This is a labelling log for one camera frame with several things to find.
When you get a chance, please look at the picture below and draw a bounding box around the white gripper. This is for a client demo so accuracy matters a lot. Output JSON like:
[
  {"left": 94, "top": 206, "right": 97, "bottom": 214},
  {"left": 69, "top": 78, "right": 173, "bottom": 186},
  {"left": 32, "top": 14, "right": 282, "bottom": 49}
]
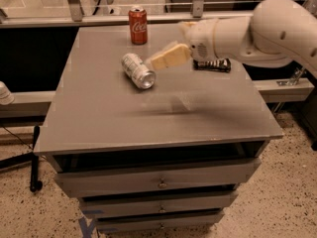
[{"left": 150, "top": 19, "right": 218, "bottom": 69}]

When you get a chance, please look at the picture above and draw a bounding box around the red Coca-Cola can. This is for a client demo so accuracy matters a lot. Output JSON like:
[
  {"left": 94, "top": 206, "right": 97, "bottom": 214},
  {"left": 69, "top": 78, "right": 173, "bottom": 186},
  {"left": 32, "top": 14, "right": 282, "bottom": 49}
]
[{"left": 129, "top": 5, "right": 148, "bottom": 45}]

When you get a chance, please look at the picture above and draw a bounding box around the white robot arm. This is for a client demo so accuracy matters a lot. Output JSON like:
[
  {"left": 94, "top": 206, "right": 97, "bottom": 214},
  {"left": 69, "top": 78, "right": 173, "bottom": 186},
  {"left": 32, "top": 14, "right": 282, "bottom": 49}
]
[{"left": 147, "top": 0, "right": 317, "bottom": 74}]

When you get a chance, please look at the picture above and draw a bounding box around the blue tape on floor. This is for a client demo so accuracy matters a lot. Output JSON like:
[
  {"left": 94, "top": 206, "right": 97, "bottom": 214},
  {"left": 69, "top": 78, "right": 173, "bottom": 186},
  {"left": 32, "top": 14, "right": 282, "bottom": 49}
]
[{"left": 78, "top": 213, "right": 105, "bottom": 238}]

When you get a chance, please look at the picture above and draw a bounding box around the grey drawer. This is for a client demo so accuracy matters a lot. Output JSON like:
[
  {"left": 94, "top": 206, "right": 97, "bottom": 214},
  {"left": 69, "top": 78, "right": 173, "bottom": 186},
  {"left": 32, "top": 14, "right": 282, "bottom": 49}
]
[
  {"left": 55, "top": 158, "right": 261, "bottom": 197},
  {"left": 80, "top": 190, "right": 238, "bottom": 218},
  {"left": 96, "top": 209, "right": 224, "bottom": 233}
]

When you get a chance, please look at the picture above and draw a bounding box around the bottom grey drawer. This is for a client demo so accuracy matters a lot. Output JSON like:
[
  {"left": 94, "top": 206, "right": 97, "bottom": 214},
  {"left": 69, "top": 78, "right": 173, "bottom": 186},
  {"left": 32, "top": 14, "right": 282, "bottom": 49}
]
[{"left": 96, "top": 209, "right": 224, "bottom": 233}]

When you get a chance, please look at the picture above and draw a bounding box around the top grey drawer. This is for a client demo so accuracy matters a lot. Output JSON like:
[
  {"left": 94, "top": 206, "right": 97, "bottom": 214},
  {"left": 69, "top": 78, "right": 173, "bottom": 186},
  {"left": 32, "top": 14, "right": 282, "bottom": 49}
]
[{"left": 55, "top": 158, "right": 261, "bottom": 197}]

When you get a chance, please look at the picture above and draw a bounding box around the grey metal railing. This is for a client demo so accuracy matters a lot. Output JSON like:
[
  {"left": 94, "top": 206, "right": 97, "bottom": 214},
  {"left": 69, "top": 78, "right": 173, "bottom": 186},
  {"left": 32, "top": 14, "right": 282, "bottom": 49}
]
[{"left": 0, "top": 0, "right": 317, "bottom": 28}]

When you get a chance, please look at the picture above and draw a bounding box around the black snack bar wrapper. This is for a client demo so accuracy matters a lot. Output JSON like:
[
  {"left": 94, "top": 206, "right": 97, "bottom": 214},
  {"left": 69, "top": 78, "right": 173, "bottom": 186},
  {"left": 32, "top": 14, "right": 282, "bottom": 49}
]
[{"left": 193, "top": 59, "right": 231, "bottom": 72}]

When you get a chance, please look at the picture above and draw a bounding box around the grey drawer cabinet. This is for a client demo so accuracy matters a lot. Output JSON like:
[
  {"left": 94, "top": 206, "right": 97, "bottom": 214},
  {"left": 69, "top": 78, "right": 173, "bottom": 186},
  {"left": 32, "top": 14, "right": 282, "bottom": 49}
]
[{"left": 34, "top": 21, "right": 285, "bottom": 234}]

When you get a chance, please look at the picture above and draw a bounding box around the middle grey drawer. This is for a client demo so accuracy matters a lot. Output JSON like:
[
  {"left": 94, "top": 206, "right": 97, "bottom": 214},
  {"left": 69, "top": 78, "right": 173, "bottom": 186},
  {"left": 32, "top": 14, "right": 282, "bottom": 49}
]
[{"left": 80, "top": 190, "right": 238, "bottom": 218}]

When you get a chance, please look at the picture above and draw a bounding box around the white green 7up can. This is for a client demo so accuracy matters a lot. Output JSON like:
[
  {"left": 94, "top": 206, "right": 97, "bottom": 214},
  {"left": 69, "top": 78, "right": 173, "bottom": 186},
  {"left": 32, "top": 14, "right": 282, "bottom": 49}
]
[{"left": 121, "top": 53, "right": 156, "bottom": 89}]

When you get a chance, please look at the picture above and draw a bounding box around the black tripod leg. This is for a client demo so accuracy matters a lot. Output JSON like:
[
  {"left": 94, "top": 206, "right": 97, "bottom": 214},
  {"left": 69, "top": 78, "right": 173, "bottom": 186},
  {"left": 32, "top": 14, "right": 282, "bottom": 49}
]
[{"left": 0, "top": 126, "right": 43, "bottom": 192}]

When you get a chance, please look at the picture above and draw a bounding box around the white cylinder at left edge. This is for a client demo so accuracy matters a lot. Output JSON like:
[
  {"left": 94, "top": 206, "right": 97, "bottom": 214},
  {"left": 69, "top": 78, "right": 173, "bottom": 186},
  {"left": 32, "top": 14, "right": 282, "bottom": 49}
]
[{"left": 0, "top": 81, "right": 14, "bottom": 105}]

